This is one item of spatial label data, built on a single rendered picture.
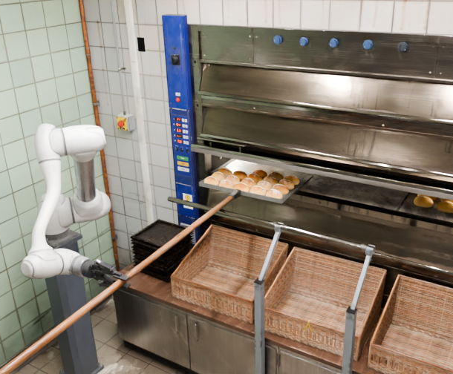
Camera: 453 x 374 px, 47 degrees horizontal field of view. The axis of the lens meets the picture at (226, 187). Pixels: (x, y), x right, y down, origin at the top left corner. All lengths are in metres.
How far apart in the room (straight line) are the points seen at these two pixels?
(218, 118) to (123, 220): 1.26
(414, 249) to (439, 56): 1.00
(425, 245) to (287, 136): 0.93
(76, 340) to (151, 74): 1.70
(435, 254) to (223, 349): 1.28
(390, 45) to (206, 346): 1.94
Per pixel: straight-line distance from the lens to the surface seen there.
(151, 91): 3.40
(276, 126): 2.97
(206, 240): 3.39
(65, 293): 3.25
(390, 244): 2.96
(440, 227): 2.85
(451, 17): 2.57
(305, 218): 3.09
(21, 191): 3.47
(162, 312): 3.31
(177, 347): 3.40
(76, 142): 2.54
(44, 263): 2.36
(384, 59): 2.67
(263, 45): 2.91
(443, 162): 2.71
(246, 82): 2.99
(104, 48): 3.60
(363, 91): 2.72
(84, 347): 3.52
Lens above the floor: 2.46
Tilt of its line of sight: 24 degrees down
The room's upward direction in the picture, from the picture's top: 2 degrees counter-clockwise
